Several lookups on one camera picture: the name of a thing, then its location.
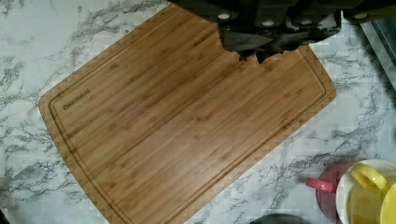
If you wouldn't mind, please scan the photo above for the stainless toaster oven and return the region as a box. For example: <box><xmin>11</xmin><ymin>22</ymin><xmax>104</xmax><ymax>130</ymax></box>
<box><xmin>361</xmin><ymin>17</ymin><xmax>396</xmax><ymax>89</ymax></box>

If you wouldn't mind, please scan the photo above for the pink red mug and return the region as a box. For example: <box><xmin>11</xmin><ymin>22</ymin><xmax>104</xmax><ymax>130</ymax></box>
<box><xmin>305</xmin><ymin>161</ymin><xmax>354</xmax><ymax>224</ymax></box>

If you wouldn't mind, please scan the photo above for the yellow mug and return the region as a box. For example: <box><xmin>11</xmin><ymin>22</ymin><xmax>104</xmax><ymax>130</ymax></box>
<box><xmin>348</xmin><ymin>163</ymin><xmax>396</xmax><ymax>224</ymax></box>

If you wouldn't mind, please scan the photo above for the white bowl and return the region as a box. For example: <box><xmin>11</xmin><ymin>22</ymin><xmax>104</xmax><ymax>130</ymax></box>
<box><xmin>336</xmin><ymin>160</ymin><xmax>395</xmax><ymax>224</ymax></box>

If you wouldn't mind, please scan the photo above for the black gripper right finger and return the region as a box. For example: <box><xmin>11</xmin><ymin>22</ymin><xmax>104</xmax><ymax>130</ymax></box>
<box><xmin>256</xmin><ymin>29</ymin><xmax>340</xmax><ymax>63</ymax></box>

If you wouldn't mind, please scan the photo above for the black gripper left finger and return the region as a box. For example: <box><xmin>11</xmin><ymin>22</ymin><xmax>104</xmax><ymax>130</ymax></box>
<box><xmin>218</xmin><ymin>26</ymin><xmax>275</xmax><ymax>62</ymax></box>

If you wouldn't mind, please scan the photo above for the dark pot lid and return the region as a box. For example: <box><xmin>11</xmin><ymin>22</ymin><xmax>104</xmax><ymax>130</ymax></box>
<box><xmin>249</xmin><ymin>214</ymin><xmax>311</xmax><ymax>224</ymax></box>

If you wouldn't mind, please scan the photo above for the bamboo cutting board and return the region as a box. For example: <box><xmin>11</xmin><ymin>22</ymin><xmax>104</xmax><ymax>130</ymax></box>
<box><xmin>39</xmin><ymin>6</ymin><xmax>336</xmax><ymax>224</ymax></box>

